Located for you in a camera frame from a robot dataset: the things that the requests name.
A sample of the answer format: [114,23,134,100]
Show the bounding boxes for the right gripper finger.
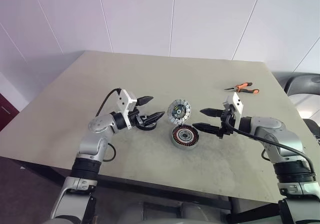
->
[199,107,224,119]
[192,122,221,135]

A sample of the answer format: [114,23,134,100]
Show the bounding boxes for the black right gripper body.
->
[215,108,237,141]

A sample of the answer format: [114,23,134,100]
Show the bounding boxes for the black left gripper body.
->
[128,106,148,128]

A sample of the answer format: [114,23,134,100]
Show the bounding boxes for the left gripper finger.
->
[136,95,154,108]
[143,111,166,125]

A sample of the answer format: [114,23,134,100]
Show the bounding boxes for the black-rimmed spoked rotor cover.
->
[134,113,158,133]

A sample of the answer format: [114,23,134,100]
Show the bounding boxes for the motor stator with copper windings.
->
[171,124,200,150]

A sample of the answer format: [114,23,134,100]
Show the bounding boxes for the round silver motor end cap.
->
[166,97,192,124]

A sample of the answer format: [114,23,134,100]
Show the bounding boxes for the orange and black pliers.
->
[224,82,260,95]

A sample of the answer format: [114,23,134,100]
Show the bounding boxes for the grey chair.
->
[271,70,320,145]

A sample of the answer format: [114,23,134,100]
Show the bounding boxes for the dark red cabinet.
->
[0,92,20,132]

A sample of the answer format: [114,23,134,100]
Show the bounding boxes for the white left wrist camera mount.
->
[116,88,139,131]

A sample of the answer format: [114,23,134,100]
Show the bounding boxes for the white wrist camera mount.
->
[116,88,139,131]
[222,91,245,136]

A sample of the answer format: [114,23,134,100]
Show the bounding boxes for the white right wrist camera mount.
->
[222,91,245,136]

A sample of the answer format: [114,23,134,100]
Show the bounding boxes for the black rubber ring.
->
[95,87,123,163]

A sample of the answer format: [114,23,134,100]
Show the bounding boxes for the dark table frame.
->
[0,156,279,215]

